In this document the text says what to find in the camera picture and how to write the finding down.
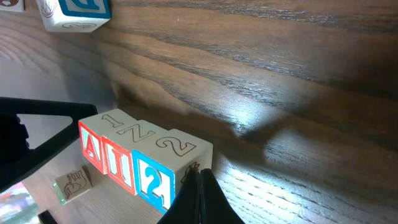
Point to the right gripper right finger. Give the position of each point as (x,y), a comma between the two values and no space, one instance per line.
(214,207)

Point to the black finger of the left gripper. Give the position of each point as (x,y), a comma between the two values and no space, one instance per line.
(18,162)

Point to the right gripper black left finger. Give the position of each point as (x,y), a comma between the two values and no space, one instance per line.
(185,207)

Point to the blue number 2 block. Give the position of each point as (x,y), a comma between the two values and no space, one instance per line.
(161,164)

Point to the red letter A block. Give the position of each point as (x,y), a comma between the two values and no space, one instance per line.
(93,128)

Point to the red letter I block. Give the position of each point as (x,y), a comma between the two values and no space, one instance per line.
(118,145)

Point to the green letter R block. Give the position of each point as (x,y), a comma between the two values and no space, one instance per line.
(71,185)

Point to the white block centre top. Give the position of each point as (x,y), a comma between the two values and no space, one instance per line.
(74,15)

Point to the yellow edged block upper left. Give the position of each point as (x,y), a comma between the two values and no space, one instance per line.
(12,5)

